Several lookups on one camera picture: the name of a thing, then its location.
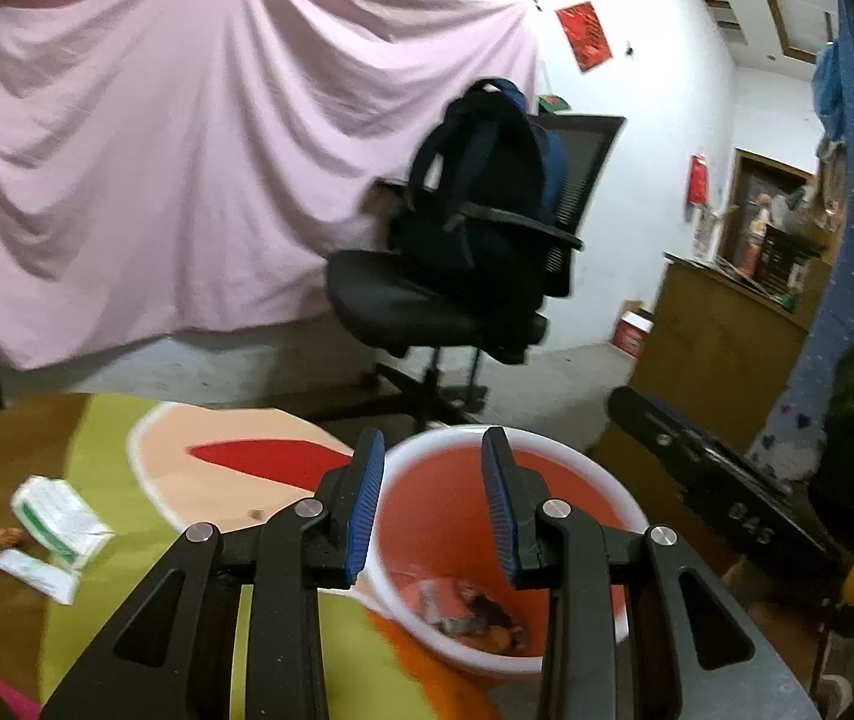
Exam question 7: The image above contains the dark blue backpack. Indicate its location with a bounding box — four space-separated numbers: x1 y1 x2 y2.
404 78 573 250

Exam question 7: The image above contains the red white cardboard box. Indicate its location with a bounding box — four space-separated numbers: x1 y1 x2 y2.
611 301 655 359

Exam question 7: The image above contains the pink hanging sheet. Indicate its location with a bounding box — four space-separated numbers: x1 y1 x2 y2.
0 0 537 371

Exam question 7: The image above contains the red paper wall decoration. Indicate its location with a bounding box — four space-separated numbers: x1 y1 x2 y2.
555 2 612 73

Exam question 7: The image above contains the black office chair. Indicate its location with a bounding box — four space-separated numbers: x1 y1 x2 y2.
324 112 627 430

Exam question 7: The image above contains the wooden cabinet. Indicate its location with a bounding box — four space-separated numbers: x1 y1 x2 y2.
629 255 808 454

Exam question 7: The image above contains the red plastic trash bin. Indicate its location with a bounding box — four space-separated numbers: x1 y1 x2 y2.
363 426 648 683

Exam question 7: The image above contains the green white leaflet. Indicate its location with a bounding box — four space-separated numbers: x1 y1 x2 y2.
11 475 115 572

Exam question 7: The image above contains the red wall hanging item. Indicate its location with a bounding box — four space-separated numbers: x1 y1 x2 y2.
687 153 708 206

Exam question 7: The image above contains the brown fruit peel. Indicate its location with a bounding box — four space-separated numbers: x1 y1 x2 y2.
0 527 29 553

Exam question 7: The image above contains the colourful table cloth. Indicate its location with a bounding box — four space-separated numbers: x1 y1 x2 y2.
0 390 504 720

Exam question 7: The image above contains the twisted grey paper scrap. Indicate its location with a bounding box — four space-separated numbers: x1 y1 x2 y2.
416 577 482 639

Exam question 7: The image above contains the small green white packet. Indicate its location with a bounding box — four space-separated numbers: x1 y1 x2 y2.
0 548 79 606

